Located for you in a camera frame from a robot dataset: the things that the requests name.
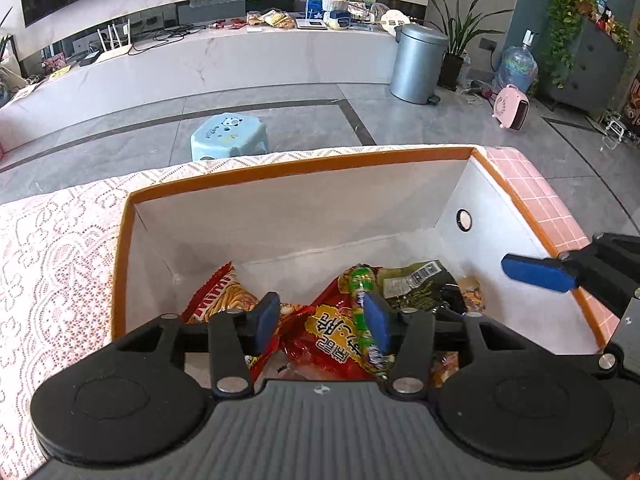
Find tall leafy potted plant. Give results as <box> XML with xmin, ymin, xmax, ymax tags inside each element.
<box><xmin>419</xmin><ymin>0</ymin><xmax>516</xmax><ymax>92</ymax></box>

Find white antenna router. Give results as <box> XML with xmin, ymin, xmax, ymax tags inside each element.
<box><xmin>95</xmin><ymin>18</ymin><xmax>133</xmax><ymax>64</ymax></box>

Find white marble media counter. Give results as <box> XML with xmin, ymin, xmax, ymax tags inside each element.
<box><xmin>0</xmin><ymin>24</ymin><xmax>402</xmax><ymax>155</ymax></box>

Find clear brown snack packet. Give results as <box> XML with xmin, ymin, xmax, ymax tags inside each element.
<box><xmin>458</xmin><ymin>276</ymin><xmax>487</xmax><ymax>314</ymax></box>

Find pink space heater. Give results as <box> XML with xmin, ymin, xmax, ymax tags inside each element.
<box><xmin>489</xmin><ymin>84</ymin><xmax>532</xmax><ymax>131</ymax></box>

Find large red snack packet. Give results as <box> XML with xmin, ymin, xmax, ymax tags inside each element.
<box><xmin>244</xmin><ymin>276</ymin><xmax>402</xmax><ymax>387</ymax></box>

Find white lace tablecloth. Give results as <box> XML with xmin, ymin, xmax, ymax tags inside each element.
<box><xmin>0</xmin><ymin>147</ymin><xmax>381</xmax><ymax>480</ymax></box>

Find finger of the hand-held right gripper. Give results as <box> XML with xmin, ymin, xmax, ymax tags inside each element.
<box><xmin>501</xmin><ymin>232</ymin><xmax>640</xmax><ymax>320</ymax></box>

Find red striped snack packet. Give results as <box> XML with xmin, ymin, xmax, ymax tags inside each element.
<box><xmin>180</xmin><ymin>261</ymin><xmax>262</xmax><ymax>327</ymax></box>

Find green candy stick packet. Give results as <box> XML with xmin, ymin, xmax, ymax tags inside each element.
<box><xmin>348</xmin><ymin>264</ymin><xmax>397</xmax><ymax>377</ymax></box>

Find grey pedal trash can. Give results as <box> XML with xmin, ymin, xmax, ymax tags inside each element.
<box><xmin>388</xmin><ymin>23</ymin><xmax>450</xmax><ymax>106</ymax></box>

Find pink grid tablecloth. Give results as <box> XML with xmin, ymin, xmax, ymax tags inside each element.
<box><xmin>482</xmin><ymin>146</ymin><xmax>622</xmax><ymax>352</ymax></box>

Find orange-rimmed white storage box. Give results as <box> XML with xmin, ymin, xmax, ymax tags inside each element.
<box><xmin>110</xmin><ymin>145</ymin><xmax>622</xmax><ymax>397</ymax></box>

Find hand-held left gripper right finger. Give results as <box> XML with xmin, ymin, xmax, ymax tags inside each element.
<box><xmin>362</xmin><ymin>291</ymin><xmax>540</xmax><ymax>400</ymax></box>

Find light blue plastic stool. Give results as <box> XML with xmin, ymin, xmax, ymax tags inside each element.
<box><xmin>189</xmin><ymin>113</ymin><xmax>271</xmax><ymax>163</ymax></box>

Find small metal trolley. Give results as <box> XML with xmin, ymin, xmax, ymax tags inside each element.
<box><xmin>599</xmin><ymin>109</ymin><xmax>640</xmax><ymax>150</ymax></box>

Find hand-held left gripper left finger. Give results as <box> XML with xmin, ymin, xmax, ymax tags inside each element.
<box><xmin>115</xmin><ymin>291</ymin><xmax>282</xmax><ymax>400</ymax></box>

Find snack bags on counter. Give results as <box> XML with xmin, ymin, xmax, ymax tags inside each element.
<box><xmin>245</xmin><ymin>8</ymin><xmax>297</xmax><ymax>30</ymax></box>

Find blue water jug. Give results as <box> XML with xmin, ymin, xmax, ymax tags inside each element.
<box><xmin>493</xmin><ymin>30</ymin><xmax>540</xmax><ymax>96</ymax></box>

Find grey drawer cabinet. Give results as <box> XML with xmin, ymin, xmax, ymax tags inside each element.
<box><xmin>541</xmin><ymin>14</ymin><xmax>632</xmax><ymax>117</ymax></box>

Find dark olive snack packet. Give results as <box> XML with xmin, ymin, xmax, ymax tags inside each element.
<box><xmin>375</xmin><ymin>259</ymin><xmax>470</xmax><ymax>315</ymax></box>

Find orange snack packet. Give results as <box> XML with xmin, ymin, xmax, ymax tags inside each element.
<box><xmin>430</xmin><ymin>351</ymin><xmax>461</xmax><ymax>387</ymax></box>

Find black cables on counter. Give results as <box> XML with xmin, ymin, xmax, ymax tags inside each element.
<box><xmin>131</xmin><ymin>24</ymin><xmax>207</xmax><ymax>54</ymax></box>

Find trailing ivy plant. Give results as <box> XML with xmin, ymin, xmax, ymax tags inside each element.
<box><xmin>534</xmin><ymin>0</ymin><xmax>602</xmax><ymax>87</ymax></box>

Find blue and white jar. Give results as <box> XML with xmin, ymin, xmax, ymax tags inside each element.
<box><xmin>322</xmin><ymin>9</ymin><xmax>351</xmax><ymax>31</ymax></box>

